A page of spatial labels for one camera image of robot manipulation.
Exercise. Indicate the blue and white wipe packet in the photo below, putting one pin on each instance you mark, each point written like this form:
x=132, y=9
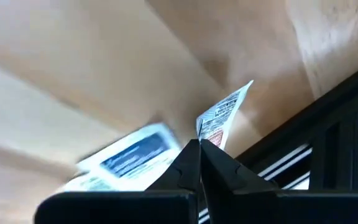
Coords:
x=135, y=155

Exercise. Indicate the orange and white ointment packet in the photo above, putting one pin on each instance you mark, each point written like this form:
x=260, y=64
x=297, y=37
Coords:
x=219, y=118

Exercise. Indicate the black aluminium table frame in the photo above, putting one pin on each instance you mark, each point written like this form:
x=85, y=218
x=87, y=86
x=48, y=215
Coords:
x=322, y=105

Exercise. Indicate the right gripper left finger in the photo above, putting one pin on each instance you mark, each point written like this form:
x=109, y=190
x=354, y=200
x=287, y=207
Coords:
x=166, y=199

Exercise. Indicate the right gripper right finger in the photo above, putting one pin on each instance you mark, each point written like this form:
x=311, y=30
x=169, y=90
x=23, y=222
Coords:
x=244, y=199

